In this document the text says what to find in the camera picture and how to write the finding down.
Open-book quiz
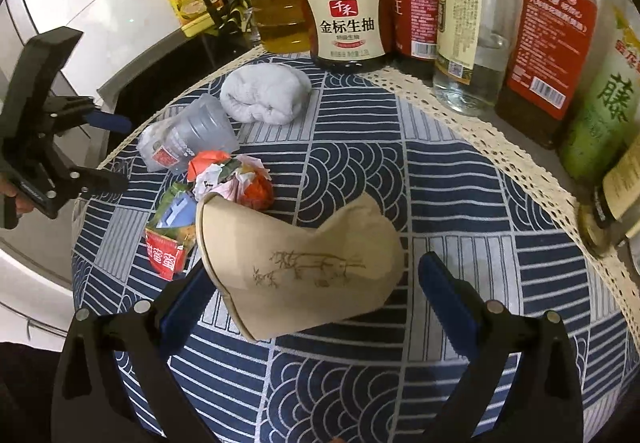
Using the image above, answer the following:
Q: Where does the dark cloth with yellow stripes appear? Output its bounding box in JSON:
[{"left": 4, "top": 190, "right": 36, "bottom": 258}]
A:
[{"left": 217, "top": 0, "right": 256, "bottom": 44}]

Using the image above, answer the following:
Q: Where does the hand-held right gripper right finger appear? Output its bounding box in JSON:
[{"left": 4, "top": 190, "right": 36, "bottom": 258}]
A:
[{"left": 417, "top": 252, "right": 586, "bottom": 443}]

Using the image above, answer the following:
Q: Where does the blue patterned tablecloth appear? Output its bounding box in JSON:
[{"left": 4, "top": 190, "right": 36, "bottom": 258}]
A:
[{"left": 70, "top": 43, "right": 640, "bottom": 443}]

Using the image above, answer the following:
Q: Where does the red green snack packet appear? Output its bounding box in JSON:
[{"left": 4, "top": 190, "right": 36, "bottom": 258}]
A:
[{"left": 144, "top": 183, "right": 201, "bottom": 281}]

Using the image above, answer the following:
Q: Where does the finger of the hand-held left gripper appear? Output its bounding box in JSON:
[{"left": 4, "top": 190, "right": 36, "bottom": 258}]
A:
[
  {"left": 45, "top": 165, "right": 130, "bottom": 201},
  {"left": 42, "top": 95, "right": 133, "bottom": 134}
]

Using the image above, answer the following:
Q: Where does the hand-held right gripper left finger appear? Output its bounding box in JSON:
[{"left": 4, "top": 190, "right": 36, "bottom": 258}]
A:
[{"left": 50, "top": 263, "right": 218, "bottom": 443}]

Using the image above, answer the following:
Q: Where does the beige paper bag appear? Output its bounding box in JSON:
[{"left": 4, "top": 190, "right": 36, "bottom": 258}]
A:
[{"left": 195, "top": 190, "right": 406, "bottom": 343}]

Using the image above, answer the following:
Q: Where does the small dark bottle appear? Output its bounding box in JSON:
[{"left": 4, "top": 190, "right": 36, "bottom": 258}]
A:
[{"left": 577, "top": 133, "right": 640, "bottom": 259}]

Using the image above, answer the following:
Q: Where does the white towel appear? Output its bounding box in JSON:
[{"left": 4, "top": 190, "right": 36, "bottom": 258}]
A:
[{"left": 219, "top": 62, "right": 311, "bottom": 126}]

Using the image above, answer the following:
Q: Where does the green label oil bottle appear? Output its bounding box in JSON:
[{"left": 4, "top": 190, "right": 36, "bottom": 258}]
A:
[{"left": 557, "top": 0, "right": 640, "bottom": 184}]

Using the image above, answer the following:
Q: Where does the clear bottle red label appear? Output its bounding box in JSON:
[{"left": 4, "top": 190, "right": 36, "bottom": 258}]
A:
[{"left": 495, "top": 0, "right": 608, "bottom": 151}]

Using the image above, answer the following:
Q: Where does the black kitchen sink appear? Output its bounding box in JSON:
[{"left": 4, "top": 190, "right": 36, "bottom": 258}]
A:
[{"left": 97, "top": 30, "right": 256, "bottom": 124}]

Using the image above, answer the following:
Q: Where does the clear bottle beige label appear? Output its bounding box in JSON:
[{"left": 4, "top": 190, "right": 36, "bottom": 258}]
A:
[{"left": 432, "top": 0, "right": 516, "bottom": 118}]

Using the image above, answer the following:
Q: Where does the crumpled red white wrapper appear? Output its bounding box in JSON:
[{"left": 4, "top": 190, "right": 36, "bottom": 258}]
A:
[{"left": 187, "top": 150, "right": 276, "bottom": 214}]

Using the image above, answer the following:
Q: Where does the crushed clear plastic bottle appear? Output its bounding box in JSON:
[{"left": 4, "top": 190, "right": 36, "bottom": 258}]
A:
[{"left": 137, "top": 94, "right": 241, "bottom": 174}]

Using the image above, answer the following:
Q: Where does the person's left hand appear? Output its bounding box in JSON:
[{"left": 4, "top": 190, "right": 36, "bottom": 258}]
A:
[{"left": 0, "top": 175, "right": 35, "bottom": 218}]

